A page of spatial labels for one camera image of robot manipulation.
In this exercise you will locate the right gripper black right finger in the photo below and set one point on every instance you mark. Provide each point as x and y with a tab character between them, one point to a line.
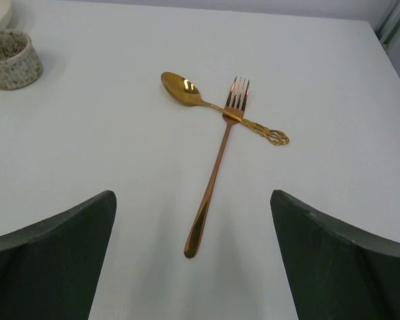
335	270

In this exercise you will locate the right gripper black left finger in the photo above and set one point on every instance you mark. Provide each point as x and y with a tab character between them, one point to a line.
50	269

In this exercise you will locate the copper long-handle fork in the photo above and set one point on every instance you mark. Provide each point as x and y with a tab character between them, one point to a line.
216	166

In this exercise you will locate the speckled ceramic ramekin cup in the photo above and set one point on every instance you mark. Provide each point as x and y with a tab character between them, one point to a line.
20	65

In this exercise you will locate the gold ornate-handle spoon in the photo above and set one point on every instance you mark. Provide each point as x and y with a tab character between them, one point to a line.
186	93

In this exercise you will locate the aluminium frame post right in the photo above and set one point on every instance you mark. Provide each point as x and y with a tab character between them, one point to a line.
389	24

